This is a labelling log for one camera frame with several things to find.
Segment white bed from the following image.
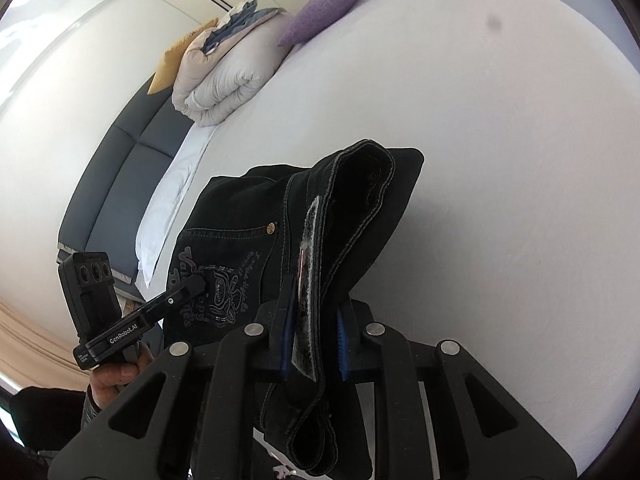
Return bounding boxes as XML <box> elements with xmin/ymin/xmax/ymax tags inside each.
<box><xmin>135</xmin><ymin>0</ymin><xmax>640</xmax><ymax>480</ymax></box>

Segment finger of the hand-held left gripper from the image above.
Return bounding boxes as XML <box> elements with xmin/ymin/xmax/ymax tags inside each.
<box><xmin>182</xmin><ymin>270</ymin><xmax>208</xmax><ymax>297</ymax></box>

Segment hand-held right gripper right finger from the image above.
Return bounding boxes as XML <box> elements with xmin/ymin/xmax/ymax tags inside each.
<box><xmin>335</xmin><ymin>299</ymin><xmax>578</xmax><ymax>480</ymax></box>

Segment folded beige duvet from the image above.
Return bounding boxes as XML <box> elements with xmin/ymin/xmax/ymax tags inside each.
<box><xmin>171</xmin><ymin>0</ymin><xmax>293</xmax><ymax>128</ymax></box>

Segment dark grey padded headboard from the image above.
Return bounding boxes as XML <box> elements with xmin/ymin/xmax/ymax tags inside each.
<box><xmin>57</xmin><ymin>95</ymin><xmax>193</xmax><ymax>286</ymax></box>

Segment yellow pillow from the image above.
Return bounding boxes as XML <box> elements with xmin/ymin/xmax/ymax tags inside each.
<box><xmin>146</xmin><ymin>17</ymin><xmax>221</xmax><ymax>96</ymax></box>

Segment black denim pants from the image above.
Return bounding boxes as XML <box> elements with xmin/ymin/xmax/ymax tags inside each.
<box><xmin>162</xmin><ymin>139</ymin><xmax>426</xmax><ymax>478</ymax></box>

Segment person's left hand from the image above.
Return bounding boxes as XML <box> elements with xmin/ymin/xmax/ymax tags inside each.
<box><xmin>89</xmin><ymin>345</ymin><xmax>156</xmax><ymax>413</ymax></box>

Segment white pillow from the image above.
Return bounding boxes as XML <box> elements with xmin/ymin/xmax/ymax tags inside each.
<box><xmin>136</xmin><ymin>122</ymin><xmax>221</xmax><ymax>288</ymax></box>

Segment beige curtain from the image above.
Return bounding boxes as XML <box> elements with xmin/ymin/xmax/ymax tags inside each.
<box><xmin>0</xmin><ymin>300</ymin><xmax>93</xmax><ymax>391</ymax></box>

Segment purple pillow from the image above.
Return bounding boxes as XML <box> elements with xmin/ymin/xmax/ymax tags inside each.
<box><xmin>277</xmin><ymin>0</ymin><xmax>362</xmax><ymax>48</ymax></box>

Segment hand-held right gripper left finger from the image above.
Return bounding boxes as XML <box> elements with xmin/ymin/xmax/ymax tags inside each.
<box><xmin>47</xmin><ymin>300</ymin><xmax>301</xmax><ymax>480</ymax></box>

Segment person's left forearm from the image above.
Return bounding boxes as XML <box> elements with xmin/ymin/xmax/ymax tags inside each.
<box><xmin>10</xmin><ymin>385</ymin><xmax>103</xmax><ymax>453</ymax></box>

